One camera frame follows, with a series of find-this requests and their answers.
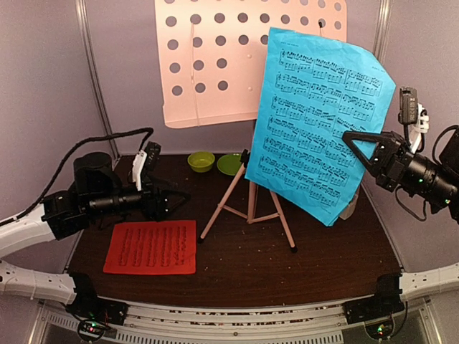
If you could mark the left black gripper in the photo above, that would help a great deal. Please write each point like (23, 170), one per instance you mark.
(158, 210)

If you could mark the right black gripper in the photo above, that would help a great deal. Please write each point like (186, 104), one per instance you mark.
(391, 155)

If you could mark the red sheet music paper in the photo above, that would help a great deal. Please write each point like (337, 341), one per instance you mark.
(153, 248)

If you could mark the blue sheet music paper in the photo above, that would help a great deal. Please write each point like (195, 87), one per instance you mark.
(314, 90)

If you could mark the pink music stand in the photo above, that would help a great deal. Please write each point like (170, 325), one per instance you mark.
(212, 53)

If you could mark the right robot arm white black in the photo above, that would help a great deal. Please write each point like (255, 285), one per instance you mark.
(436, 181)

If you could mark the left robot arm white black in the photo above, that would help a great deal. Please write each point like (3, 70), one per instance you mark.
(96, 191)

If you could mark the lime green bowl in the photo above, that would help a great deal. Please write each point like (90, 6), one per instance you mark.
(201, 162)

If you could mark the green plate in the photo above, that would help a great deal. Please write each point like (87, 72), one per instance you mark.
(230, 164)

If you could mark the white metronome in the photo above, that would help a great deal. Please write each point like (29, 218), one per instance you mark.
(349, 210)

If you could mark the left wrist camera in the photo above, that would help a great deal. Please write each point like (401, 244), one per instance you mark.
(144, 162)

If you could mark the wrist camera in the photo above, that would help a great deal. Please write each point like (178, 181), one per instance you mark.
(144, 162)
(414, 118)

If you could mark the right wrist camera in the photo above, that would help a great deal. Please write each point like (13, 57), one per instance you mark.
(414, 118)

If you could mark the right aluminium frame post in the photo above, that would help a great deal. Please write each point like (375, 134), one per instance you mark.
(368, 25)

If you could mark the aluminium frame post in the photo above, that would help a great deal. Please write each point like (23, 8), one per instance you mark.
(84, 25)
(368, 25)

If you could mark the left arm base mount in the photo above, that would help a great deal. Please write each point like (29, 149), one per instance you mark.
(88, 305)

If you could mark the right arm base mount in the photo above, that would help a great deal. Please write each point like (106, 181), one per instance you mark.
(384, 302)

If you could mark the aluminium front rail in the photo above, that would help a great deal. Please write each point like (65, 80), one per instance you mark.
(323, 322)

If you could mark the left aluminium frame post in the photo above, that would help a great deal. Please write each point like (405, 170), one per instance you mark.
(84, 25)

